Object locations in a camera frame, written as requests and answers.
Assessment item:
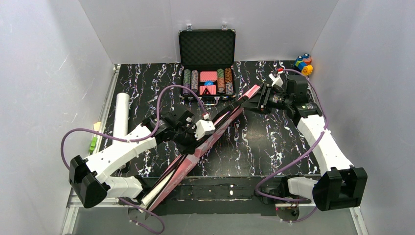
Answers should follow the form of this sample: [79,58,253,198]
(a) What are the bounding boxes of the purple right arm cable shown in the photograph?
[254,68,330,224]

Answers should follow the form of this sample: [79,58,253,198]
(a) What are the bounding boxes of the white shuttlecock tube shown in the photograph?
[112,93,131,169]

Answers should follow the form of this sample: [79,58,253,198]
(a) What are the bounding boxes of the black poker chip case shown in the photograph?
[178,29,236,101]

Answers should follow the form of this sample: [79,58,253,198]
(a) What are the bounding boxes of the green clip on rail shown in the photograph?
[89,136,97,153]

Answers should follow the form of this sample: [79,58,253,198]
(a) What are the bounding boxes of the colourful toy blocks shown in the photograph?
[294,53,313,76]

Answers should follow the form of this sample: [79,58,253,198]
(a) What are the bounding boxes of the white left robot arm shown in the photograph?
[69,111,216,209]

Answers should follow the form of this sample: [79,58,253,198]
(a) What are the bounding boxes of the pink racket bag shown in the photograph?
[149,85,260,211]

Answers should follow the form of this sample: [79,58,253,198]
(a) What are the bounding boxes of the beige wooden block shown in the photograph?
[93,121,101,132]

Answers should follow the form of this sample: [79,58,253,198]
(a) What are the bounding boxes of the pink badminton racket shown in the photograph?
[140,170,176,210]

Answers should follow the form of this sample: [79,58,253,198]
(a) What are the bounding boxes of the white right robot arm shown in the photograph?
[241,69,368,211]

